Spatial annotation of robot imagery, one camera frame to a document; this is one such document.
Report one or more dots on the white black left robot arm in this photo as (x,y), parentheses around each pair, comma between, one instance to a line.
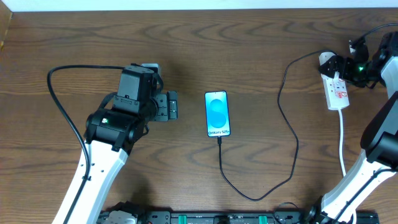
(120,121)

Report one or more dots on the white power strip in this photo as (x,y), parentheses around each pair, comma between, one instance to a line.
(335,92)

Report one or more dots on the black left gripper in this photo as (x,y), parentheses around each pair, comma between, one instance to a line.
(171,106)

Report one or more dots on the white USB charger adapter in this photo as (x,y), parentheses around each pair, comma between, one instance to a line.
(327,59)

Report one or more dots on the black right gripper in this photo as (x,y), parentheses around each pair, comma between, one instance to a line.
(329,66)

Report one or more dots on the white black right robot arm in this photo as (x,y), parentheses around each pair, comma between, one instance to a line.
(378,158)

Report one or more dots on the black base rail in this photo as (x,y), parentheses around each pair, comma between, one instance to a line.
(164,217)

